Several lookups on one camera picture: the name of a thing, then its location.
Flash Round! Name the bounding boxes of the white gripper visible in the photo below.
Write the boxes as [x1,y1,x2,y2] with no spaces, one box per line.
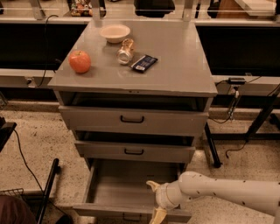
[146,180,186,224]

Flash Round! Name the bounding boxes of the grey bottom drawer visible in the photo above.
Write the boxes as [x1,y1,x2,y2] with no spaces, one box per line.
[73,159,180,224]

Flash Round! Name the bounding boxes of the grey drawer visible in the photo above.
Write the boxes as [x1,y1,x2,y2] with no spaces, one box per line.
[73,159,180,224]
[75,132,195,164]
[59,93,208,137]

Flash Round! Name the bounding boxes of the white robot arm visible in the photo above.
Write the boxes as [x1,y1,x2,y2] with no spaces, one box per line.
[146,171,280,224]

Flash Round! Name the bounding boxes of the grey middle drawer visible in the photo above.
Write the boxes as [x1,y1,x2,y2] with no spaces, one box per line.
[75,132,195,164]

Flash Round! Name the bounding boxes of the grey drawer cabinet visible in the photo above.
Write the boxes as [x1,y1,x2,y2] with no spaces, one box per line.
[47,19,218,176]

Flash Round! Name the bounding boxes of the grey top drawer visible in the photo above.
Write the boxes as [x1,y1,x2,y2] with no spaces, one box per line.
[59,93,208,137]

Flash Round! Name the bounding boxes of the black table leg right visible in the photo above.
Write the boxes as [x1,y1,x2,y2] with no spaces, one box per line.
[205,123,222,168]

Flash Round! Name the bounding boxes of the black metal leg left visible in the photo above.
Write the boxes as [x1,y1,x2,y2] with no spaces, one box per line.
[36,158,59,224]

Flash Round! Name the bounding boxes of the dark blue snack bar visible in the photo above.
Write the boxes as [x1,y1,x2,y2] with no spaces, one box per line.
[130,55,158,73]

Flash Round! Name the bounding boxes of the black power adapter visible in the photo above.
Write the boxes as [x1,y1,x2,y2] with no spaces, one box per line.
[227,77,246,85]

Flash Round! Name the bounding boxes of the clear glass jar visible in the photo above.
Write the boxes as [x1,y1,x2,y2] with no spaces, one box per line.
[116,38,134,65]

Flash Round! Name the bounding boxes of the red apple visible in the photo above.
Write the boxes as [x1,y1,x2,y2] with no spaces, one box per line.
[68,51,91,74]

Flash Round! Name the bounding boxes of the white bowl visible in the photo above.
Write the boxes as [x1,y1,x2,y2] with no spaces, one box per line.
[99,24,130,44]

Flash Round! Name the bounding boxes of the black floor cable right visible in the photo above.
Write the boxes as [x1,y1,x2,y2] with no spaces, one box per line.
[224,130,257,159]

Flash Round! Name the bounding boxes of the black floor cable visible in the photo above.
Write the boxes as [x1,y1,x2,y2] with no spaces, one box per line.
[224,130,257,159]
[12,128,45,193]

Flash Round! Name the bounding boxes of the black floor cable left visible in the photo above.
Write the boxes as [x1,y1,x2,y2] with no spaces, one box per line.
[12,128,45,193]

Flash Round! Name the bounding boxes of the wire basket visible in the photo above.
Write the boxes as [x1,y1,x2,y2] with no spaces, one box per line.
[0,188,24,198]

